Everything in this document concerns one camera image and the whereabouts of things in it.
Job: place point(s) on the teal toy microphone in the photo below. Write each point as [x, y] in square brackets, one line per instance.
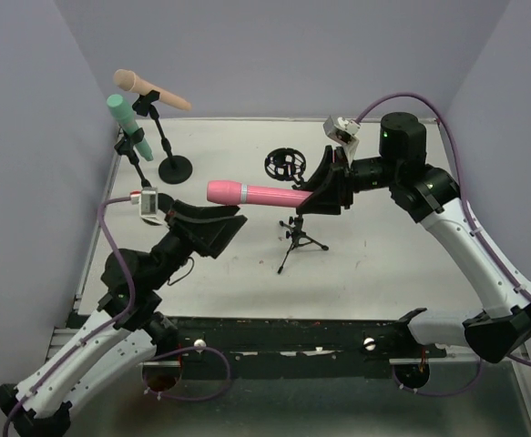
[124, 115]

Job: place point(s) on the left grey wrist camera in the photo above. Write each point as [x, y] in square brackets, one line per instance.
[147, 201]

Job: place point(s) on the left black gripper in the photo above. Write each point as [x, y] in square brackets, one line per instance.
[188, 232]

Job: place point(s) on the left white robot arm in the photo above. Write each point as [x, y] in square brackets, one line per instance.
[124, 330]

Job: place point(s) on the aluminium frame rail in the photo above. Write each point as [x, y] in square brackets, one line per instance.
[86, 263]

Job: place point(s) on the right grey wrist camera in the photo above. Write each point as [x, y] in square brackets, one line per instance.
[344, 132]

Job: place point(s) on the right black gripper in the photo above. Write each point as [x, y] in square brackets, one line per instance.
[343, 183]

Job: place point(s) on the beige toy microphone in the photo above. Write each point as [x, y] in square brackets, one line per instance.
[129, 81]

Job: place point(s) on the black tripod microphone stand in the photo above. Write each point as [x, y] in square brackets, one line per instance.
[288, 165]

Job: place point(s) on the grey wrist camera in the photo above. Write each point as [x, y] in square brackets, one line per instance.
[344, 132]
[147, 201]

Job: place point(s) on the pink toy microphone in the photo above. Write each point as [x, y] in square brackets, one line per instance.
[232, 193]

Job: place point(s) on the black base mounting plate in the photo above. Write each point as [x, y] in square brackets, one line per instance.
[209, 349]

